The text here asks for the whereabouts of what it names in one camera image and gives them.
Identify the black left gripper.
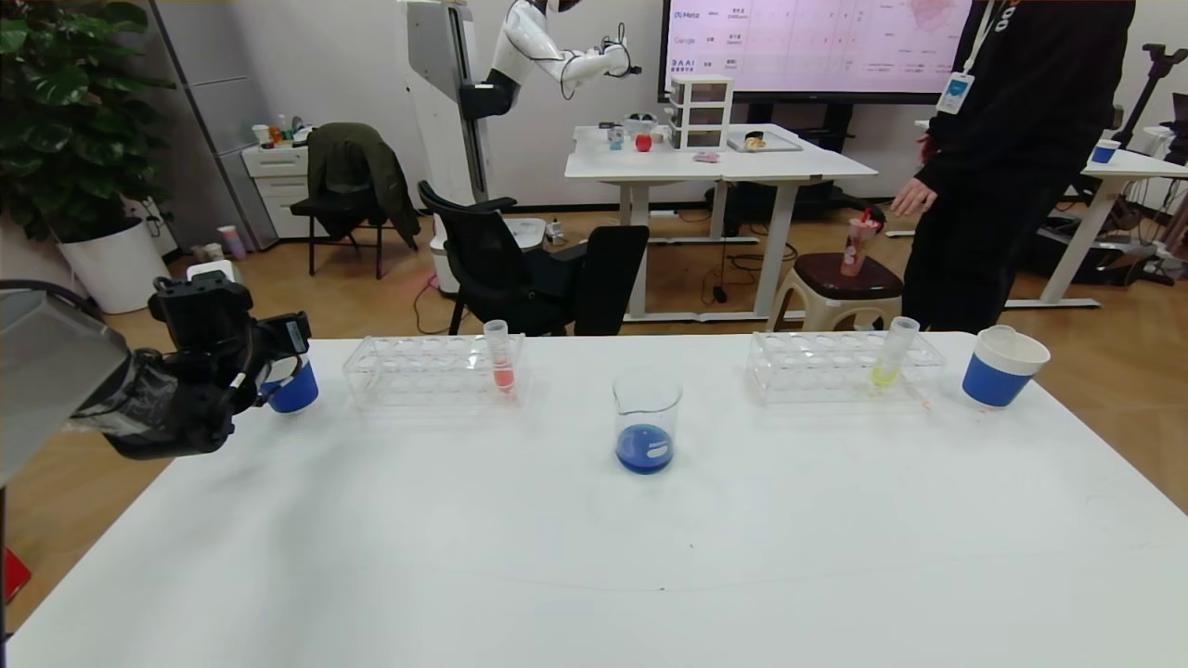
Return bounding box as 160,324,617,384
249,310,312,407

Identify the clear acrylic test tube rack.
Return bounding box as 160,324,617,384
748,330,948,405
342,334,526,410

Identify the clear glass beaker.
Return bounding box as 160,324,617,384
613,371,684,475

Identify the yellow pigment test tube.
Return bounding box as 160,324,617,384
871,315,921,389

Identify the bare person hand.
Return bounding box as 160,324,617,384
891,176,938,217

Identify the blue white paper cup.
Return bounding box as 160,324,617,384
962,327,1052,409
260,357,319,415

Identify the black four-leg chair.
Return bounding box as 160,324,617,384
290,197,389,280

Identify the white drawer cabinet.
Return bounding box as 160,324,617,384
241,144,315,241

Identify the dark green jacket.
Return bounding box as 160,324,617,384
306,123,420,251

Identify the black office chair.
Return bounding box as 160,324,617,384
418,181,651,337

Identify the red box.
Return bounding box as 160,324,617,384
0,546,31,604

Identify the green plant in white pot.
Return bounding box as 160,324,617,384
0,0,177,315

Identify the white humanoid robot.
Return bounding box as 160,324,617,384
399,0,643,296

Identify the white double desk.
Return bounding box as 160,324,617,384
564,124,879,326

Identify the white drawer organizer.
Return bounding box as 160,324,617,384
668,76,733,152

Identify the grey tray with food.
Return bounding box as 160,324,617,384
726,132,803,154

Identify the brown-top plastic stool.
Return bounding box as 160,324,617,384
768,252,906,333

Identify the pink drink cup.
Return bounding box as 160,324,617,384
841,210,879,277

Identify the large black-framed display screen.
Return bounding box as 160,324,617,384
658,0,975,105

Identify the blue white name badge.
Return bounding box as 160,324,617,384
936,72,975,115

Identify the person in black clothes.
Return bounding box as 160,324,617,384
891,0,1138,333

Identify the white single desk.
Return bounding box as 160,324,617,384
1007,139,1188,309

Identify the black tripod stand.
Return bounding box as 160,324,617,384
1118,42,1188,151

